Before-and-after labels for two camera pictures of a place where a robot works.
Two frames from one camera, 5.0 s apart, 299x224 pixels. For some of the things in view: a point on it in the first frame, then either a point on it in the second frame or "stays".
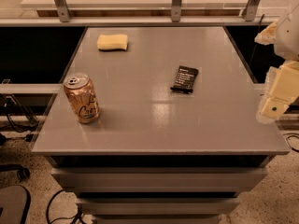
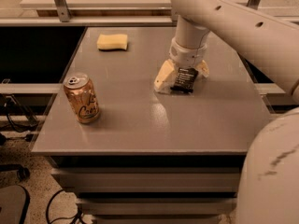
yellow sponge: [112, 41] stays
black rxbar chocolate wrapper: [185, 79] stays
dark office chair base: [15, 200] stays
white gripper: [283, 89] → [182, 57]
